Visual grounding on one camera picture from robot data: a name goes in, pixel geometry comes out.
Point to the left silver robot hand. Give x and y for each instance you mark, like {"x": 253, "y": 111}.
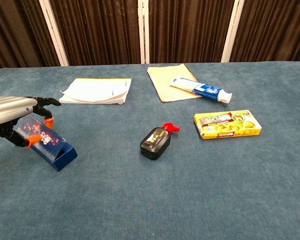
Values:
{"x": 10, "y": 107}

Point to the blue box with white pad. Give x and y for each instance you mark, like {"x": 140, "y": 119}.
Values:
{"x": 62, "y": 157}

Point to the dark brown pleated curtain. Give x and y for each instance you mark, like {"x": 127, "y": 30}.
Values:
{"x": 187, "y": 30}
{"x": 272, "y": 30}
{"x": 15, "y": 32}
{"x": 97, "y": 30}

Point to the white notepad yellow binding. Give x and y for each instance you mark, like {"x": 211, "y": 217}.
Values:
{"x": 95, "y": 91}

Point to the black ink bottle red cap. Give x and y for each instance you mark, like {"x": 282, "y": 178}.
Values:
{"x": 153, "y": 142}

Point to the yellow spiral notebook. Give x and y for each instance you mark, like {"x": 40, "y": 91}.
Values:
{"x": 165, "y": 85}

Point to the blue table cloth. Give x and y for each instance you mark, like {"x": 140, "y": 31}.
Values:
{"x": 165, "y": 200}

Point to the white blue toothpaste tube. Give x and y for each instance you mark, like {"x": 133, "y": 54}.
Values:
{"x": 205, "y": 90}

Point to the yellow snack box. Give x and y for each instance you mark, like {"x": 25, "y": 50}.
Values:
{"x": 227, "y": 125}

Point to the white partition frame post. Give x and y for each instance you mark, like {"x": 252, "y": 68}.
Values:
{"x": 231, "y": 27}
{"x": 53, "y": 32}
{"x": 143, "y": 30}

